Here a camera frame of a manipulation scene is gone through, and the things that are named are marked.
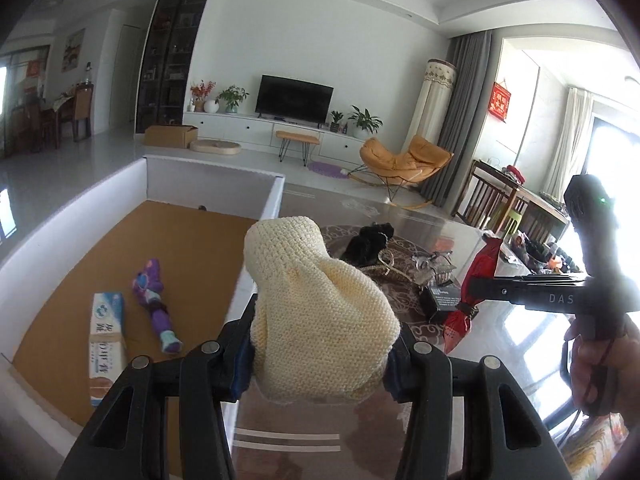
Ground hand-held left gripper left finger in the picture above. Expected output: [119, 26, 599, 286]
[55, 294, 261, 480]

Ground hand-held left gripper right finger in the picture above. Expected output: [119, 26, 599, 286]
[382, 325, 553, 480]

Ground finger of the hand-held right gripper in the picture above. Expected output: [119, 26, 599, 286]
[467, 273, 531, 307]

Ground red snack packet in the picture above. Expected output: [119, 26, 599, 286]
[442, 237, 503, 353]

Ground black soap box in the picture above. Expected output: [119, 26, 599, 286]
[419, 282, 463, 325]

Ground silver comb hair claw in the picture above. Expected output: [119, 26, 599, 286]
[412, 249, 456, 286]

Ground cream knit hat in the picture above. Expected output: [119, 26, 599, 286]
[243, 217, 401, 403]

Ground rhinestone hair clip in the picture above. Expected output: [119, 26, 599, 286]
[367, 250, 418, 281]

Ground purple butterfly toy wand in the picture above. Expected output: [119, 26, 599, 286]
[131, 258, 184, 356]

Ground black velvet hair band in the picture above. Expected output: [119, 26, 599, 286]
[342, 222, 396, 267]

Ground blue white toothpaste box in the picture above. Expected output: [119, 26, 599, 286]
[89, 291, 128, 408]

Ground white cardboard box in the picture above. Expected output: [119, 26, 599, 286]
[0, 155, 286, 480]

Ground person's right hand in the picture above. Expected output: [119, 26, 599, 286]
[565, 319, 608, 406]

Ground black basket of small things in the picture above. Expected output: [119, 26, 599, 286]
[520, 237, 566, 273]

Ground wooden side table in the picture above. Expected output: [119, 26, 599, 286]
[510, 180, 571, 251]

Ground white sheer curtain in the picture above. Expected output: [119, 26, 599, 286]
[542, 86, 593, 201]

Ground orange rocking chair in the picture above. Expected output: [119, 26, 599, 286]
[347, 135, 455, 211]

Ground grey curtain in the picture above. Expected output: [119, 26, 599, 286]
[417, 30, 493, 206]

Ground orange patterned cloth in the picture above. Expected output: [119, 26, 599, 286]
[560, 412, 631, 480]

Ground air conditioner with cream cover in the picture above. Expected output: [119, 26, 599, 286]
[400, 58, 457, 151]

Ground purple floor mat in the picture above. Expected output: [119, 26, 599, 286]
[306, 161, 351, 178]

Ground large plant in white pot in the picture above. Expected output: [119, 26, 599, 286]
[347, 105, 383, 140]

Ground beige round pet bed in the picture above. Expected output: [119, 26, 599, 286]
[190, 139, 242, 156]

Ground orange bench black legs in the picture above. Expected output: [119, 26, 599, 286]
[275, 130, 321, 167]

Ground white television cabinet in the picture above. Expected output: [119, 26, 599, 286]
[182, 111, 373, 158]

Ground brown cardboard box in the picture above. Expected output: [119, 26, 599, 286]
[144, 124, 199, 150]

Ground green plant in green pot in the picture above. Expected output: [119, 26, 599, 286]
[216, 85, 249, 114]

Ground flat screen television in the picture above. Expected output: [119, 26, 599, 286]
[255, 74, 335, 125]

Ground red flowers in vase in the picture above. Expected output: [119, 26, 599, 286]
[190, 80, 217, 112]

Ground wooden dining chair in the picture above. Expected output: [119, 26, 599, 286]
[71, 83, 95, 142]

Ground dark glass display cabinet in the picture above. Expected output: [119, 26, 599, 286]
[134, 0, 215, 135]

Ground wooden dining table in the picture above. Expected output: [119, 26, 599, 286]
[10, 100, 76, 153]

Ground black cable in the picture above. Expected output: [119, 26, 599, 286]
[550, 404, 587, 457]

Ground red wall hanging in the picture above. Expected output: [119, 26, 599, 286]
[491, 81, 511, 122]

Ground framed wall painting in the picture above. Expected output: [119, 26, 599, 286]
[61, 28, 86, 72]

